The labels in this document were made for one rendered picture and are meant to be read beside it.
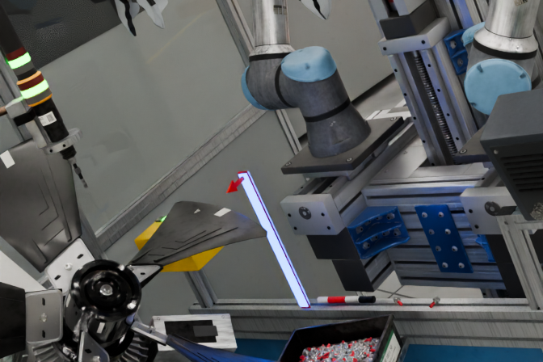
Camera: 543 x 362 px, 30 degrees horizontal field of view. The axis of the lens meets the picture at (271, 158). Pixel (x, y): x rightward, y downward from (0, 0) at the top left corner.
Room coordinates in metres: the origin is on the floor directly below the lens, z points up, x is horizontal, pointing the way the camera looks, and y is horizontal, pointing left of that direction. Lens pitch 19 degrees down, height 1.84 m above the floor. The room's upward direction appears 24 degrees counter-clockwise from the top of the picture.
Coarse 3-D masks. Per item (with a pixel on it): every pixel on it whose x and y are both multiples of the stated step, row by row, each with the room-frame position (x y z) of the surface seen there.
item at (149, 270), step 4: (136, 268) 1.68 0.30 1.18; (140, 268) 1.67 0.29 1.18; (144, 268) 1.66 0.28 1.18; (148, 268) 1.65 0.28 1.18; (152, 268) 1.65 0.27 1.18; (156, 268) 1.64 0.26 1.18; (136, 272) 1.66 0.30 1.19; (140, 272) 1.65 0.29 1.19; (148, 272) 1.63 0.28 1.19; (152, 272) 1.63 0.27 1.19; (140, 276) 1.63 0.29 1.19; (144, 276) 1.62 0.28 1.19; (148, 276) 1.62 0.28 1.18; (140, 280) 1.61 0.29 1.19
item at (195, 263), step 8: (152, 224) 2.18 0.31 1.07; (160, 224) 2.16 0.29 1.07; (144, 232) 2.15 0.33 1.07; (152, 232) 2.13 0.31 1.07; (136, 240) 2.13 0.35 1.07; (144, 240) 2.11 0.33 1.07; (216, 248) 2.08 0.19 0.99; (192, 256) 2.03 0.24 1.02; (200, 256) 2.04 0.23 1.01; (208, 256) 2.06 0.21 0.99; (168, 264) 2.09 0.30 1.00; (176, 264) 2.07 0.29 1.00; (184, 264) 2.05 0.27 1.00; (192, 264) 2.03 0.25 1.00; (200, 264) 2.03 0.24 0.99
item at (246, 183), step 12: (252, 192) 1.90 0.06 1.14; (252, 204) 1.91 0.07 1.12; (264, 216) 1.89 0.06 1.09; (264, 228) 1.90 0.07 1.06; (276, 240) 1.89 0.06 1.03; (276, 252) 1.90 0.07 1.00; (288, 264) 1.89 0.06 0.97; (288, 276) 1.90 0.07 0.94; (300, 288) 1.89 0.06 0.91; (300, 300) 1.90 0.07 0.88
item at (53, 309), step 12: (36, 300) 1.55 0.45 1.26; (48, 300) 1.56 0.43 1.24; (60, 300) 1.56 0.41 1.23; (36, 312) 1.55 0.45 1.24; (48, 312) 1.56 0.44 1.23; (60, 312) 1.56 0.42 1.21; (36, 324) 1.55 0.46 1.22; (48, 324) 1.55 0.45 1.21; (60, 324) 1.56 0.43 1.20; (36, 336) 1.55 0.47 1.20; (48, 336) 1.55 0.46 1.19; (60, 336) 1.56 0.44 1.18
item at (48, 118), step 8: (40, 104) 1.64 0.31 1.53; (48, 104) 1.64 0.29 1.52; (40, 112) 1.64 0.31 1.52; (48, 112) 1.64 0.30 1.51; (56, 112) 1.64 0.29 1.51; (40, 120) 1.64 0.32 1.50; (48, 120) 1.64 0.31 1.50; (56, 120) 1.64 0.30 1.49; (48, 128) 1.64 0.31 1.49; (56, 128) 1.64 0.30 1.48; (64, 128) 1.65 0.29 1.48; (48, 136) 1.65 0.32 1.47; (56, 136) 1.64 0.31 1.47; (64, 136) 1.64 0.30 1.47; (64, 152) 1.64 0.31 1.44; (72, 152) 1.64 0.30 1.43
